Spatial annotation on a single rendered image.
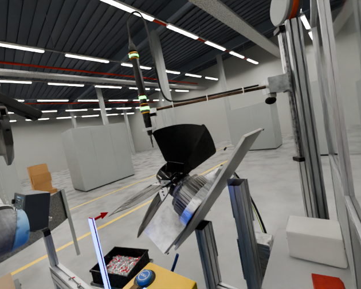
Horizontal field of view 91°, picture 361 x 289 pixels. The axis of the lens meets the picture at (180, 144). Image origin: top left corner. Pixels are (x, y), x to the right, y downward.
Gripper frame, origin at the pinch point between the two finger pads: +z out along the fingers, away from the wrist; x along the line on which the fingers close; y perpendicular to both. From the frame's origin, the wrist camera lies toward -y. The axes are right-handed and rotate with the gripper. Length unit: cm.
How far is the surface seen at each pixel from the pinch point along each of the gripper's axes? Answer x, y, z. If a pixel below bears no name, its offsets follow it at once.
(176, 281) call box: 33, -16, 36
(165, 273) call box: 28.5, -17.1, 35.9
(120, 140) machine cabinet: -553, -434, -16
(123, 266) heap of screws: -15, -31, 58
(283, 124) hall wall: -56, -1288, 78
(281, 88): 55, -82, -9
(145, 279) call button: 26.1, -12.9, 34.9
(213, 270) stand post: 13, -62, 76
